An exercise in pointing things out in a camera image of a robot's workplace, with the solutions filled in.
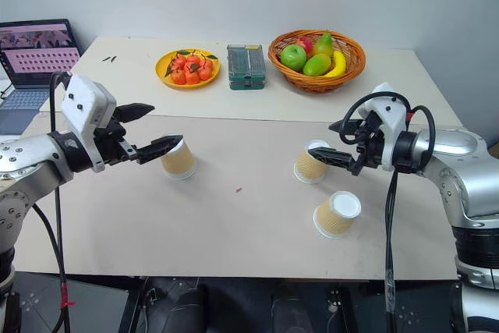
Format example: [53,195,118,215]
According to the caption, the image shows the orange wicker basket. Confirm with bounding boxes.
[267,29,367,94]

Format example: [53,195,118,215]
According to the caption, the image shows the green mango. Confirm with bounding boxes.
[302,53,332,77]

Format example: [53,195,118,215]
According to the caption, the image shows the black table frame leg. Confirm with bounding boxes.
[118,275,154,333]

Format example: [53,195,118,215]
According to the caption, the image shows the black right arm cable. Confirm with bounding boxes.
[338,90,437,333]

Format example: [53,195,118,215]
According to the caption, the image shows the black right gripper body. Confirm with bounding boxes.
[349,111,385,176]

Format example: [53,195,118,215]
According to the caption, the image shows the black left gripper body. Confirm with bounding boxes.
[93,112,140,167]

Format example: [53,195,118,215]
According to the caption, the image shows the brown ribbed paper cup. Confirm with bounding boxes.
[293,139,333,186]
[313,190,363,240]
[160,134,198,181]

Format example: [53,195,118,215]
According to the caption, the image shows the green clear plastic box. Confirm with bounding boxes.
[226,43,268,91]

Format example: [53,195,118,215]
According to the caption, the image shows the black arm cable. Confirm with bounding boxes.
[338,90,437,333]
[30,71,76,333]

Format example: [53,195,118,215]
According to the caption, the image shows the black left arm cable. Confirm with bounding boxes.
[30,71,76,333]

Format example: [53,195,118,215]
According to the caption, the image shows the green yellow pear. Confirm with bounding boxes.
[313,32,334,57]

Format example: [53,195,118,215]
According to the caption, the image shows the open grey laptop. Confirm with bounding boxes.
[0,18,83,136]

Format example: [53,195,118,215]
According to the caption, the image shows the green apple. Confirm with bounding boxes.
[280,44,308,73]

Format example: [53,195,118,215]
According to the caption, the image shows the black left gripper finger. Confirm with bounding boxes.
[115,102,156,124]
[136,135,185,166]

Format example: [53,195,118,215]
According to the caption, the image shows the yellow banana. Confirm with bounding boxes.
[323,50,348,79]

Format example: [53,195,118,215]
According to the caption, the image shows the red apple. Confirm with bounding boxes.
[296,37,314,56]

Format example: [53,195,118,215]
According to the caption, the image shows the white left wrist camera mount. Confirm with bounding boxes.
[61,74,118,173]

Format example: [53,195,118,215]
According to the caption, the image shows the yellow plate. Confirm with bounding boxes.
[154,48,222,91]

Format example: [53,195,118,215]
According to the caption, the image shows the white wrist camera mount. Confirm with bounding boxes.
[61,74,118,173]
[358,82,412,172]

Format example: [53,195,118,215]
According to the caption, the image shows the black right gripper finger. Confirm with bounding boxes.
[328,118,366,136]
[306,147,357,172]

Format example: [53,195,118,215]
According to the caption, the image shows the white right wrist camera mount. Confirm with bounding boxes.
[358,82,412,172]

